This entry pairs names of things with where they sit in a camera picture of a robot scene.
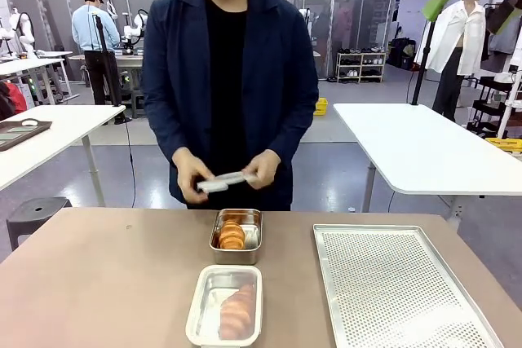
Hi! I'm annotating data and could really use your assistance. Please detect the clothes rack with garments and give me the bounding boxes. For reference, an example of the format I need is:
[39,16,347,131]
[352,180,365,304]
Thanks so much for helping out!
[483,1,522,55]

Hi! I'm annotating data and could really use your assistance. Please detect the white background work tables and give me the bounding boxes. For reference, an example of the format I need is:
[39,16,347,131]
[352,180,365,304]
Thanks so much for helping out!
[0,50,81,107]

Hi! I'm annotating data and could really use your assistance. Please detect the black tripod with cable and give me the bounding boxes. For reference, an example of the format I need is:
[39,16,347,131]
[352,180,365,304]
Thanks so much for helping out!
[91,13,138,209]

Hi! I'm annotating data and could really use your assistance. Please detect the man in light blue shirt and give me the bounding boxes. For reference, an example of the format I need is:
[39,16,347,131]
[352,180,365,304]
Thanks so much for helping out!
[72,0,122,107]

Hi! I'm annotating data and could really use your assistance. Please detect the black bag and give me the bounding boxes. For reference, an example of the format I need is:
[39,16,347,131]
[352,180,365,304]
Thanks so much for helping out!
[389,37,418,71]

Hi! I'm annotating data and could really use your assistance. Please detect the stainless steel rectangular container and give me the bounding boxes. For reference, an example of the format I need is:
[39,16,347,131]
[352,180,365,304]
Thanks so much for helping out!
[188,267,261,344]
[209,208,263,267]

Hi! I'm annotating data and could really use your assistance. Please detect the perforated metal baking tray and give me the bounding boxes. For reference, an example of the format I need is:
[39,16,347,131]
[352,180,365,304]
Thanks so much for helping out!
[312,223,507,348]

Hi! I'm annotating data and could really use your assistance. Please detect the person's right hand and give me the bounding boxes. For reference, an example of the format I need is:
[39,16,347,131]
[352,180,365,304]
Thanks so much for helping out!
[171,147,214,205]

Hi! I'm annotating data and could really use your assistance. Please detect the white table with brown tray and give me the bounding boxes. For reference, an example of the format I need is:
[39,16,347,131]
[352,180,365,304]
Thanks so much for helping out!
[0,104,126,207]

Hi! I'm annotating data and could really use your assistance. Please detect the golden croissant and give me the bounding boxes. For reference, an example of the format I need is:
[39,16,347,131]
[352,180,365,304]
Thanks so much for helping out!
[219,282,257,341]
[218,219,246,250]

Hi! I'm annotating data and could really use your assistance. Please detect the person's left hand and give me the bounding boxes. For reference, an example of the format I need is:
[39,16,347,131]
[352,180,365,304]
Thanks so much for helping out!
[241,148,282,192]

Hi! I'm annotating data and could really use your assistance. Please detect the large empty white table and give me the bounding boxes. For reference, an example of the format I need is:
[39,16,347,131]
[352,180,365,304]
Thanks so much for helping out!
[333,102,522,225]

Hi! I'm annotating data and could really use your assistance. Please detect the wooden shoe rack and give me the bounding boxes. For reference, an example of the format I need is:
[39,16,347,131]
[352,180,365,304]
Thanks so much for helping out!
[336,46,387,84]

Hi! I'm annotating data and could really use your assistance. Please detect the black plastic stool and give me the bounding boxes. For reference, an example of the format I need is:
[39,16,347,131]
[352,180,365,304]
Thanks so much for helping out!
[6,196,73,251]

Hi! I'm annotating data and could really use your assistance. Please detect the tall black camera stand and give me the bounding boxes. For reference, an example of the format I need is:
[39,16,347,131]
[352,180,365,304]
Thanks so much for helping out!
[410,17,436,107]

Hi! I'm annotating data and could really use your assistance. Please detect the flat yellow crate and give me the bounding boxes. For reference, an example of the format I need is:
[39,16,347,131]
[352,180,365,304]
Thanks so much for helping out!
[484,137,522,157]

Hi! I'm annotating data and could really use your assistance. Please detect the grey step stool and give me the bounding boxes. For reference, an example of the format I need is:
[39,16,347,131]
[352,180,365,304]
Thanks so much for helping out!
[130,90,148,119]

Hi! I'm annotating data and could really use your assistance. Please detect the clear plastic container lid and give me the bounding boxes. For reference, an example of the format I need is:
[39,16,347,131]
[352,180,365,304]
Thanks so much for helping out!
[185,264,263,346]
[197,170,258,193]

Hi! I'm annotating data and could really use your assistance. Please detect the black rolling cart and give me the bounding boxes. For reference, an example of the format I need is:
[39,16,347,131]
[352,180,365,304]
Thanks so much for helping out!
[467,74,522,139]

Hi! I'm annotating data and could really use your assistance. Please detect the person in navy jacket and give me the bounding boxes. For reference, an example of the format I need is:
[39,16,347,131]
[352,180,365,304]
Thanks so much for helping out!
[141,0,320,211]

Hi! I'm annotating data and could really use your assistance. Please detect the brown tray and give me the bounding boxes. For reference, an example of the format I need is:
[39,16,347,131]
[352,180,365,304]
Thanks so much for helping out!
[0,118,53,152]

